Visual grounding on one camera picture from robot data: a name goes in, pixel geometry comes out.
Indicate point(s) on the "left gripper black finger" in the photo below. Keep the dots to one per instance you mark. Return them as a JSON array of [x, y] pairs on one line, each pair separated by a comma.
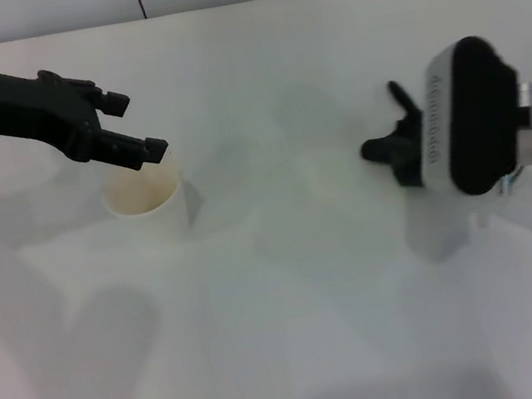
[[111, 103], [129, 152]]

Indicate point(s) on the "dark blue rag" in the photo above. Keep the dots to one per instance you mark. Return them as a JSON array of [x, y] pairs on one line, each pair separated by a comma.
[[403, 152]]

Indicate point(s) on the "white paper cup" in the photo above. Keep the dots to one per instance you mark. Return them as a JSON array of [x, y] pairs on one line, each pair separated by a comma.
[[149, 197]]

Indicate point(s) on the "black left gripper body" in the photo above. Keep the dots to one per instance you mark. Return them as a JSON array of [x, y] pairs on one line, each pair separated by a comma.
[[24, 113]]

